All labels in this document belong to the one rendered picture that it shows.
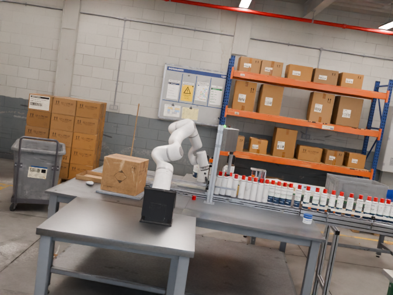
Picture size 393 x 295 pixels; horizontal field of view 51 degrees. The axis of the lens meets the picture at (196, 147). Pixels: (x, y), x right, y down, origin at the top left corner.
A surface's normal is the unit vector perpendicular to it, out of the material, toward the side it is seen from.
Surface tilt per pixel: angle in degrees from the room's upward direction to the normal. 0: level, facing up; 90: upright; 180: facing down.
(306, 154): 90
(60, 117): 89
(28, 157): 94
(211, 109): 90
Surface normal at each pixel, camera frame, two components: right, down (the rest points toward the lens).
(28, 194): 0.30, 0.22
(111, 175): -0.19, 0.08
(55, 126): 0.07, 0.13
